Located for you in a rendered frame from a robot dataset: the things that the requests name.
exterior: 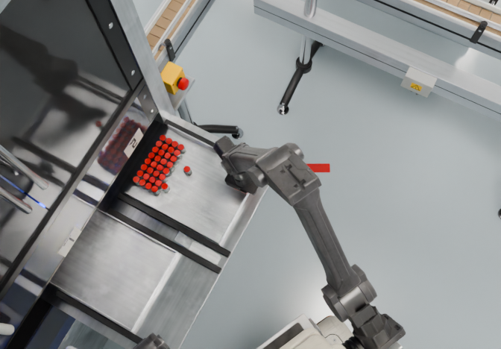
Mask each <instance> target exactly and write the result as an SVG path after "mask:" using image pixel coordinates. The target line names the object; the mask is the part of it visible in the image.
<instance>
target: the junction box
mask: <svg viewBox="0 0 501 349"><path fill-rule="evenodd" d="M436 81H437V78H434V77H432V76H431V75H428V74H426V73H424V72H421V71H419V70H416V69H414V68H412V67H409V69H408V71H407V73H406V75H405V77H404V79H403V81H402V83H401V86H402V87H404V88H406V89H409V90H411V91H412V92H416V93H417V94H419V95H422V96H424V97H426V98H427V97H428V96H429V94H430V92H431V91H432V88H433V87H434V85H435V82H436Z"/></svg>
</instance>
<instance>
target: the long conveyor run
mask: <svg viewBox="0 0 501 349"><path fill-rule="evenodd" d="M358 1H361V2H363V3H365V4H368V5H370V6H372V7H375V8H377V9H380V10H382V11H385V12H386V13H390V14H391V15H394V16H396V17H399V18H401V19H404V20H406V21H408V22H410V23H413V24H415V25H418V26H420V27H422V28H425V29H427V30H429V31H432V32H434V33H437V34H439V35H441V36H443V37H446V38H448V39H451V40H454V41H456V42H458V43H461V44H462V45H465V46H468V47H470V48H473V49H475V50H477V51H480V52H482V53H484V54H487V55H489V56H491V57H494V58H496V59H498V60H501V7H497V6H495V5H496V4H497V2H498V1H499V0H490V1H489V2H486V1H483V0H358Z"/></svg>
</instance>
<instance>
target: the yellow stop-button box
mask: <svg viewBox="0 0 501 349"><path fill-rule="evenodd" d="M158 69H159V71H160V74H161V77H162V79H163V83H164V85H165V87H166V91H167V92H169V93H171V94H172V95H176V93H177V91H178V90H179V89H178V84H179V82H180V80H181V79H182V78H185V74H184V71H183V68H182V67H180V66H178V65H176V64H174V63H172V62H169V61H168V60H166V59H163V61H162V62H161V64H160V65H159V66H158Z"/></svg>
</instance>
